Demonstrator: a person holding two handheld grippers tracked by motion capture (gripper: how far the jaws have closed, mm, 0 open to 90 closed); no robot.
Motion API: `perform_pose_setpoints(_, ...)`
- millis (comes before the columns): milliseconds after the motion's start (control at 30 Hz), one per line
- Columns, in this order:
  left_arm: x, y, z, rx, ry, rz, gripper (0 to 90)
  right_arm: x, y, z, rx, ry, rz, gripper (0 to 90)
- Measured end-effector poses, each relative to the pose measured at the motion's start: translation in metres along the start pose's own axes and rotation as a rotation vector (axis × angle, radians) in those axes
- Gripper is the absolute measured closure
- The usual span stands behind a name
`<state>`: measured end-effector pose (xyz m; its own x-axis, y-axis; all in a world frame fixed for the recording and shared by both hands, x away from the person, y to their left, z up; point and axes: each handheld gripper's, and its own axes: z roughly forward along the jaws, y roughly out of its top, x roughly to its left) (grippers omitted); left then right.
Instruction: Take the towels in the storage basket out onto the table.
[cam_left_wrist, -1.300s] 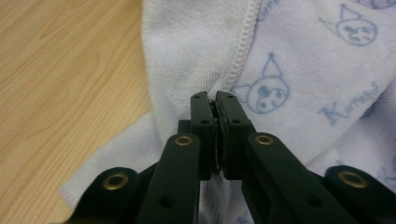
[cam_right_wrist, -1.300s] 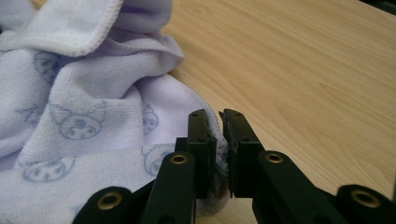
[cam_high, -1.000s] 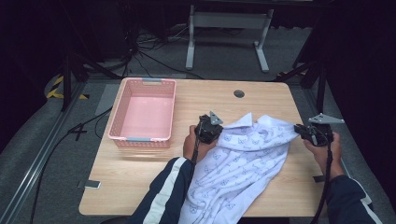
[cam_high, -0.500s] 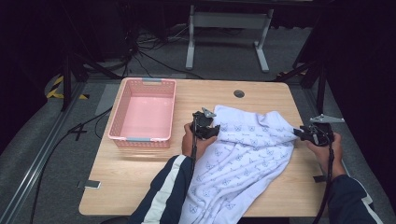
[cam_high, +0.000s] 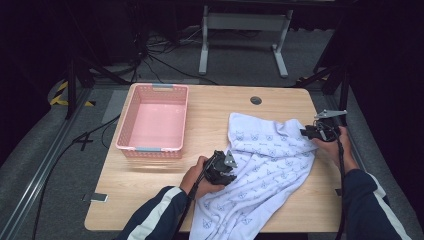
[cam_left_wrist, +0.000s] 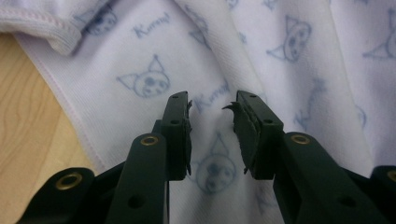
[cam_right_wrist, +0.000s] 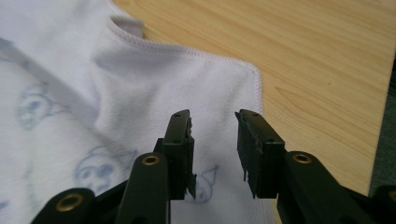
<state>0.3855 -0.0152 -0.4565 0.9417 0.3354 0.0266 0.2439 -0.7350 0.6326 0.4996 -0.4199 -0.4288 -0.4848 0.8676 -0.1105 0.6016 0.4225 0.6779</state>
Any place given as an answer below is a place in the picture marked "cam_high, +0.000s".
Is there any left hand-held gripper cable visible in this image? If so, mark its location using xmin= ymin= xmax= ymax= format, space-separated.
xmin=171 ymin=153 xmax=218 ymax=240

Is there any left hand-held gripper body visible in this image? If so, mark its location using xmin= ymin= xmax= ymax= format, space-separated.
xmin=203 ymin=149 xmax=238 ymax=185

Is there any yellow and black floor tape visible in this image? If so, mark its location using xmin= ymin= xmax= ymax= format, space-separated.
xmin=49 ymin=80 xmax=97 ymax=108

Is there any black floor cable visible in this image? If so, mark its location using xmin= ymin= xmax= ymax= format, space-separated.
xmin=31 ymin=114 xmax=122 ymax=240

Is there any person's left hand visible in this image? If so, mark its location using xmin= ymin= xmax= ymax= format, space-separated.
xmin=179 ymin=155 xmax=226 ymax=200

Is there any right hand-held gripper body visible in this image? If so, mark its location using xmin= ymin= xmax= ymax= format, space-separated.
xmin=308 ymin=109 xmax=348 ymax=143

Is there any aluminium floor rail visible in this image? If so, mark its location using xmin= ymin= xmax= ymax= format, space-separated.
xmin=324 ymin=94 xmax=378 ymax=188
xmin=0 ymin=88 xmax=94 ymax=240

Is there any person's right hand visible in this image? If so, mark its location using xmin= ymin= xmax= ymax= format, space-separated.
xmin=311 ymin=126 xmax=360 ymax=175

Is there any pink plastic basket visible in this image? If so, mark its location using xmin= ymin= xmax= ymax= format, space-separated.
xmin=115 ymin=83 xmax=190 ymax=159

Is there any white towel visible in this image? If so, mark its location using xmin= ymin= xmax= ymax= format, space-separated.
xmin=188 ymin=112 xmax=318 ymax=240

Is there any grey tape piece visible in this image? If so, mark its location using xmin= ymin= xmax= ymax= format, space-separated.
xmin=82 ymin=192 xmax=109 ymax=203

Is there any bundle of floor cables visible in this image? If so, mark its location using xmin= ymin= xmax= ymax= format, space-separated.
xmin=131 ymin=24 xmax=219 ymax=86

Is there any black tripod stand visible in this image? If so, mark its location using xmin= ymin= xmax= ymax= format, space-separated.
xmin=64 ymin=56 xmax=131 ymax=120

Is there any black metal stand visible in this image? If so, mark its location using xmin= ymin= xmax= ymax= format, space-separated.
xmin=293 ymin=63 xmax=352 ymax=127

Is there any hand-held gripper cable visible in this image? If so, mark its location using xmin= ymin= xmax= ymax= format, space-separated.
xmin=171 ymin=153 xmax=218 ymax=240
xmin=316 ymin=121 xmax=348 ymax=240

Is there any white metal desk frame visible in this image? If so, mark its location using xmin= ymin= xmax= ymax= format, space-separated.
xmin=198 ymin=4 xmax=294 ymax=79

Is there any right hand-held gripper cable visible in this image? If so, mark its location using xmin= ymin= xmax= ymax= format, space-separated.
xmin=316 ymin=121 xmax=348 ymax=240

